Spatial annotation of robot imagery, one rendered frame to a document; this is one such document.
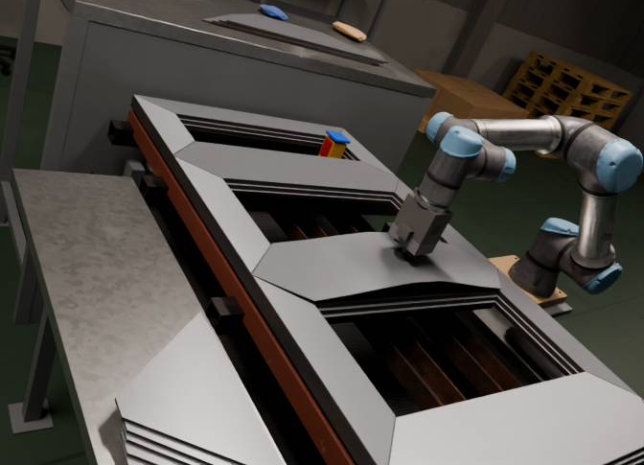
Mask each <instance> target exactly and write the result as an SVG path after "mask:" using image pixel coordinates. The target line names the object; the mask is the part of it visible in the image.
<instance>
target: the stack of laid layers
mask: <svg viewBox="0 0 644 465"><path fill-rule="evenodd" d="M131 107H132V109H133V110H134V112H135V113H136V115H137V116H138V118H139V120H140V121H141V123H142V124H143V126H144V128H145V129H146V131H147V132H148V134H149V136H150V138H151V139H152V141H153V142H154V144H155V146H156V147H157V149H159V151H160V152H161V154H162V156H163V157H164V159H165V160H166V162H167V164H168V165H169V167H170V168H171V170H172V172H173V174H174V175H175V177H176V178H177V180H178V182H179V183H180V185H181V186H182V188H183V189H184V191H185V193H186V194H187V196H188V197H189V199H190V201H191V202H192V204H193V205H194V207H195V209H196V211H197V212H198V214H199V215H200V216H201V218H202V219H203V221H204V222H205V224H206V225H207V227H208V229H209V230H210V232H211V233H212V235H213V237H214V238H215V240H216V241H217V243H218V245H219V247H220V248H221V250H222V251H223V253H224V255H225V256H226V258H227V259H228V261H229V262H230V264H231V266H232V267H233V269H234V270H235V271H236V273H237V274H238V276H239V277H240V279H241V281H242V283H243V284H244V286H245V287H246V289H247V291H248V292H249V294H250V295H251V297H252V298H253V300H254V302H255V303H256V305H257V306H258V308H259V310H260V311H261V313H262V314H263V316H264V318H265V320H266V321H267V323H268V324H269V326H270V328H271V329H272V331H273V332H274V334H275V335H276V337H277V338H278V339H279V341H280V342H281V344H282V346H283V347H284V349H285V350H286V352H287V354H288V356H289V357H290V359H291V360H292V362H293V364H294V365H295V367H296V368H297V370H298V371H299V373H300V375H301V376H302V378H303V379H304V381H305V383H306V384H307V386H308V387H309V389H310V391H311V393H312V394H313V396H314V397H315V399H316V401H317V402H318V404H319V405H320V406H321V407H322V409H323V411H324V412H325V414H326V415H327V417H328V419H329V420H330V422H331V423H332V425H333V427H334V429H335V430H336V432H337V433H338V435H339V437H340V438H341V440H342V441H343V443H344V444H345V446H346V448H347V449H348V451H349V452H350V454H351V456H352V457H353V459H354V460H355V462H356V464H357V465H377V464H376V463H375V461H374V460H373V458H372V457H371V455H370V454H369V453H368V452H367V450H366V449H365V447H364V446H363V444H362V443H361V441H360V440H359V438H358V436H357V434H356V433H355V431H354V430H353V428H352V427H351V425H350V424H349V422H348V421H347V419H346V418H345V416H344V415H343V413H342V412H341V410H340V409H339V407H338V406H337V404H336V402H335V401H334V399H333V397H332V396H331V394H330V393H329V391H328V390H327V388H326V387H325V385H323V383H322V382H321V380H320V379H319V377H318V376H317V374H316V372H315V371H314V369H313V368H312V366H311V364H310V363H309V361H308V360H307V358H306V357H305V355H304V354H303V352H302V351H301V349H300V348H299V346H298V345H297V343H296V342H295V340H294V338H293V337H292V335H291V334H290V332H289V331H288V329H287V327H286V326H285V324H284V323H283V321H282V320H281V318H280V317H279V316H278V315H277V313H276V312H275V310H274V308H273V307H272V305H271V304H270V302H269V301H268V299H267V298H266V296H265V294H264V293H263V291H262V290H261V288H260V287H259V285H258V284H257V282H256V281H255V279H254V278H253V276H252V273H250V271H249V270H248V268H247V267H246V265H245V264H244V262H243V261H242V259H241V257H240V256H239V254H238V253H237V251H236V250H235V248H234V247H233V246H232V244H231V243H230V241H229V240H228V238H227V237H226V235H225V234H224V232H223V231H222V229H221V228H220V226H219V224H218V223H217V221H216V220H215V218H214V217H213V215H212V214H211V212H210V210H209V209H208V207H207V206H206V204H205V203H204V201H203V200H202V198H201V197H200V195H199V194H198V192H197V191H196V189H195V187H194V186H193V184H192V183H191V181H190V180H189V178H188V177H187V176H186V174H185V173H184V171H183V170H182V168H181V167H180V165H179V164H178V162H177V161H176V159H175V158H174V156H173V154H172V153H171V151H170V150H169V148H168V146H167V145H166V143H165V142H164V140H163V139H162V137H161V136H160V134H159V133H158V131H157V130H156V128H155V127H154V125H153V124H152V122H151V121H150V119H149V117H148V116H147V114H146V112H145V111H144V109H143V108H142V107H141V106H140V104H139V103H138V101H137V100H136V98H135V97H134V95H133V97H132V101H131ZM176 116H177V117H178V118H179V120H180V121H181V122H182V124H183V125H184V127H185V128H187V129H194V130H202V131H209V132H216V133H223V134H231V135H238V136H245V137H252V138H260V139H266V140H274V141H281V142H289V143H295V144H303V145H310V146H317V147H322V145H323V143H324V140H325V138H326V136H322V135H316V134H309V133H303V132H296V131H290V130H283V129H277V128H265V127H258V126H251V125H245V124H239V123H232V122H225V121H219V120H212V119H206V118H199V117H193V116H186V115H180V114H176ZM223 180H224V181H225V182H226V184H227V185H228V187H229V188H230V189H231V191H232V192H233V193H234V195H248V196H262V197H277V198H306V199H321V200H336V201H351V202H366V203H381V204H389V205H390V206H391V207H392V208H393V209H394V210H395V211H396V212H397V213H399V211H400V209H401V207H402V205H403V200H402V199H401V198H400V197H398V196H397V195H396V194H395V193H392V192H381V191H369V190H357V189H345V188H334V187H322V186H310V185H298V184H286V183H275V182H263V181H251V180H239V179H228V178H224V179H223ZM269 284H271V283H269ZM271 285H273V284H271ZM273 286H275V287H277V288H279V289H281V290H284V291H287V292H289V293H291V294H293V295H295V296H297V297H300V298H302V299H304V300H306V301H308V302H310V303H311V304H313V305H315V306H316V308H317V309H318V310H319V312H320V313H322V315H323V316H324V318H325V319H326V320H327V321H334V320H343V319H354V318H363V317H374V316H385V315H394V314H414V313H424V312H435V311H444V310H455V309H465V308H475V307H486V306H494V307H495V308H496V309H497V310H498V311H499V312H500V313H501V314H502V315H503V316H504V317H506V318H507V319H508V320H509V321H510V322H511V323H512V324H513V325H514V326H515V327H516V328H517V329H518V330H519V331H520V332H521V333H522V334H523V335H524V336H525V337H526V338H527V339H528V340H529V341H530V342H531V343H532V344H533V345H534V346H535V347H536V348H537V349H538V350H539V351H540V352H542V353H543V354H544V355H545V356H546V357H547V358H548V359H549V360H550V361H551V362H552V363H553V364H554V365H555V366H556V367H557V368H558V369H559V370H560V371H561V372H562V373H563V374H564V375H565V376H569V375H573V374H577V373H582V372H586V371H584V370H583V369H582V368H581V367H580V366H579V365H578V364H577V363H576V362H575V361H574V360H572V359H571V358H570V357H569V356H568V355H567V354H566V353H565V352H564V351H563V350H562V349H561V348H560V347H559V346H557V345H556V344H555V343H554V342H553V341H552V340H551V339H550V338H549V337H548V336H547V335H546V334H545V333H544V332H543V331H541V330H540V329H539V328H538V327H537V326H536V325H535V324H534V323H533V322H532V321H531V320H530V319H529V318H528V317H527V316H525V315H524V314H523V313H522V312H521V311H520V310H519V309H518V308H517V307H516V306H515V305H514V304H513V303H512V302H511V301H509V300H508V299H507V298H506V297H505V296H504V295H503V294H502V293H501V292H500V289H494V288H484V287H477V286H471V285H465V284H457V283H449V282H423V283H412V284H406V285H401V286H397V287H391V288H386V289H381V290H376V291H367V292H363V293H358V294H354V295H348V296H343V297H337V298H332V299H326V300H321V301H315V302H314V301H312V300H309V299H308V298H306V297H303V296H301V295H298V294H296V293H294V292H291V291H288V290H285V289H283V288H280V287H278V286H276V285H273ZM642 463H644V447H643V448H641V449H639V450H637V451H634V452H632V453H629V454H626V455H624V456H622V457H620V458H617V459H615V460H613V461H612V462H609V463H607V464H605V465H640V464H642Z"/></svg>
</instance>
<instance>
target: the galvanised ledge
mask: <svg viewBox="0 0 644 465"><path fill-rule="evenodd" d="M392 223H393V222H386V223H385V225H384V227H383V228H382V231H383V232H388V231H389V229H390V227H391V225H392ZM461 313H462V314H463V315H464V316H465V317H466V318H467V319H468V320H469V321H470V322H471V324H472V325H473V326H474V327H475V328H476V329H477V330H478V331H479V332H480V333H481V334H482V335H483V336H484V337H485V338H486V339H487V340H488V341H489V342H490V343H491V344H492V345H493V346H494V347H495V348H496V349H497V351H498V352H499V353H500V354H501V355H502V356H503V357H504V358H505V359H506V360H507V361H508V362H509V363H510V364H512V365H513V366H514V368H515V369H516V370H517V371H518V372H519V373H520V374H521V375H522V377H523V378H524V379H525V380H526V381H527V382H528V383H529V384H537V383H541V382H545V381H550V380H549V379H547V378H546V377H545V376H544V375H543V374H542V373H541V372H540V371H539V369H538V368H537V367H536V366H535V365H534V364H533V363H532V362H531V361H529V360H528V359H527V358H526V357H525V356H524V355H523V354H522V353H521V352H520V351H519V349H518V348H517V347H516V346H515V344H514V343H513V342H512V341H511V340H510V339H509V337H508V336H507V334H506V330H507V329H509V328H510V327H514V328H516V327H515V326H514V325H513V324H512V323H511V322H510V321H509V320H508V319H507V318H506V317H504V316H503V315H502V314H501V313H500V312H499V311H498V310H497V309H496V308H495V307H494V306H493V307H492V308H491V309H482V310H472V311H463V312H461Z"/></svg>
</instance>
